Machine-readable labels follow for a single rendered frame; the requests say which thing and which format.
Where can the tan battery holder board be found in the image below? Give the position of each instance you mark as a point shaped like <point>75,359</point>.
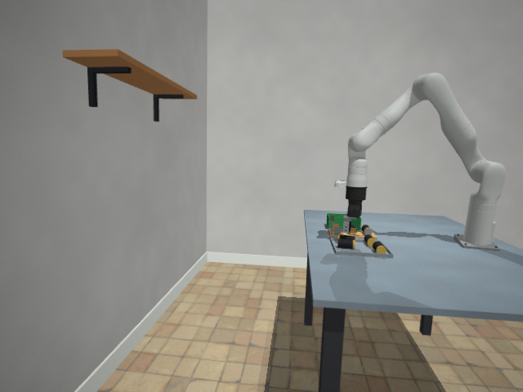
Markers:
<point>336,230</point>

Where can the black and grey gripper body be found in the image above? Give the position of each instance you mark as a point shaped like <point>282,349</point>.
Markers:
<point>356,185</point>

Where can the green open box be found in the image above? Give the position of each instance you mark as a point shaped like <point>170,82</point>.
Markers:
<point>339,220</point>

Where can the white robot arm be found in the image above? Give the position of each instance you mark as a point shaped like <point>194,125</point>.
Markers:
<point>480,224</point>

